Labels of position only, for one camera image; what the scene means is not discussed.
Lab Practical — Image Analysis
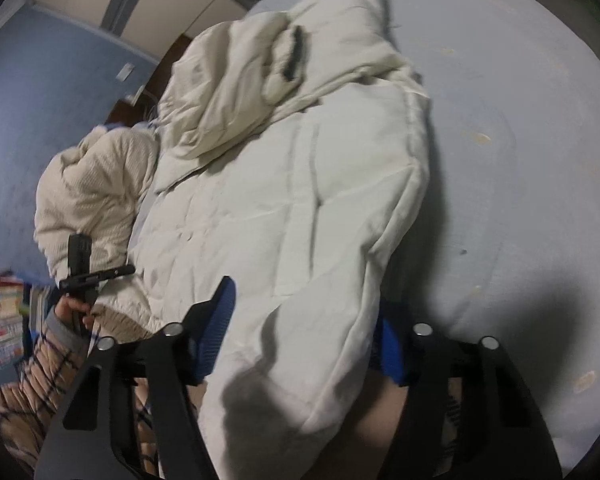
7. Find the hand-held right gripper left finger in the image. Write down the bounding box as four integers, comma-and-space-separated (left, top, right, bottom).
34, 276, 237, 480

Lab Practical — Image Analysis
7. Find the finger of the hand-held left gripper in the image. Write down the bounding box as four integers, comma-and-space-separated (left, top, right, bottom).
97, 265, 137, 282

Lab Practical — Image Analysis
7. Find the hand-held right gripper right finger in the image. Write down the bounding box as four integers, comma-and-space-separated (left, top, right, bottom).
372, 305, 563, 480

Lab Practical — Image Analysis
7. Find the white hooded puffer jacket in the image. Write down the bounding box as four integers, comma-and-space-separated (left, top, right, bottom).
127, 0, 432, 480

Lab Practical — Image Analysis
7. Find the person's left forearm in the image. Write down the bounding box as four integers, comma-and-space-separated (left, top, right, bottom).
0, 305, 103, 461

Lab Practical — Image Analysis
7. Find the person's left hand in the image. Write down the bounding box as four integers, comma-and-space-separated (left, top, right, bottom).
54, 292, 100, 335

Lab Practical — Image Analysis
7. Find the stack of books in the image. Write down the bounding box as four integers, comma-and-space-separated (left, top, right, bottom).
0, 270, 56, 369

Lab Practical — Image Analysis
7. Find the dark wooden headboard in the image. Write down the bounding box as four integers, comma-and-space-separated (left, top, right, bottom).
111, 35, 194, 126

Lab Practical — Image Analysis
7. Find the bed with grey-blue sheet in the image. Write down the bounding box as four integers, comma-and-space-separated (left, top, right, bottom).
130, 0, 600, 480

